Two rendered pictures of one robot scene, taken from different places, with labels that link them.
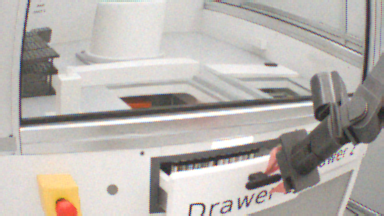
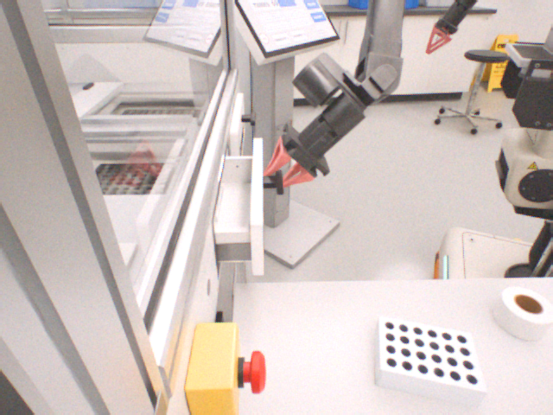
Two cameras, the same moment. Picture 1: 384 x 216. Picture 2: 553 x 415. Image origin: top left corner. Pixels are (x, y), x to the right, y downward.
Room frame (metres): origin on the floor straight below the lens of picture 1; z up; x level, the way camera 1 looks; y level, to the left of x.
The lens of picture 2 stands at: (0.40, 0.33, 1.22)
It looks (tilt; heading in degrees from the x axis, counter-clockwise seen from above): 33 degrees down; 302
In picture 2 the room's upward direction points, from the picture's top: straight up
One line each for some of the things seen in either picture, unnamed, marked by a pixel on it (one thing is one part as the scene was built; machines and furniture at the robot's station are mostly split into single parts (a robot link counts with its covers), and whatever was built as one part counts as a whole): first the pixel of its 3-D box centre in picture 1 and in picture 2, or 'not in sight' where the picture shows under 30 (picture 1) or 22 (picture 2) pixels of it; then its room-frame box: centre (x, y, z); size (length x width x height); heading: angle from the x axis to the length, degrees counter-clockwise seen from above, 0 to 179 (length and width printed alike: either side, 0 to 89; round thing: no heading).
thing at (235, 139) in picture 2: (332, 148); (238, 130); (0.92, -0.34, 0.87); 0.29 x 0.02 x 0.11; 123
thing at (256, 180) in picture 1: (260, 179); (272, 181); (0.68, -0.12, 0.91); 0.07 x 0.04 x 0.01; 123
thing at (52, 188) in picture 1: (59, 199); (219, 373); (0.55, 0.19, 0.88); 0.07 x 0.05 x 0.07; 123
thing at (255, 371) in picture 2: (65, 209); (251, 372); (0.52, 0.17, 0.88); 0.04 x 0.03 x 0.04; 123
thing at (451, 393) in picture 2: not in sight; (424, 358); (0.37, -0.01, 0.78); 0.12 x 0.08 x 0.04; 19
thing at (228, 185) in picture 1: (247, 189); (257, 197); (0.70, -0.10, 0.87); 0.29 x 0.02 x 0.11; 123
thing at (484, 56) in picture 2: not in sight; (472, 90); (0.53, -3.31, 0.31); 0.59 x 0.56 x 0.62; 129
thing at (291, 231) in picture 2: not in sight; (282, 144); (1.18, -1.01, 0.51); 0.50 x 0.45 x 1.02; 173
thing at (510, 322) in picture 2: not in sight; (523, 312); (0.26, -0.17, 0.78); 0.07 x 0.07 x 0.04
